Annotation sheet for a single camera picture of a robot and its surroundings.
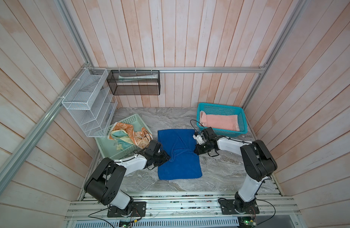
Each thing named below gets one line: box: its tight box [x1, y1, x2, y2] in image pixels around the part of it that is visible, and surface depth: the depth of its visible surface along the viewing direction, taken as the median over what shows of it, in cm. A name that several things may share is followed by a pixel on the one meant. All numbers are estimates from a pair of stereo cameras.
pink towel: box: [199, 110, 240, 132], surface depth 112 cm
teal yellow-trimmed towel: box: [110, 129, 135, 150], surface depth 97 cm
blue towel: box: [157, 128, 203, 181], surface depth 93 cm
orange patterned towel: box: [107, 122, 154, 150], surface depth 102 cm
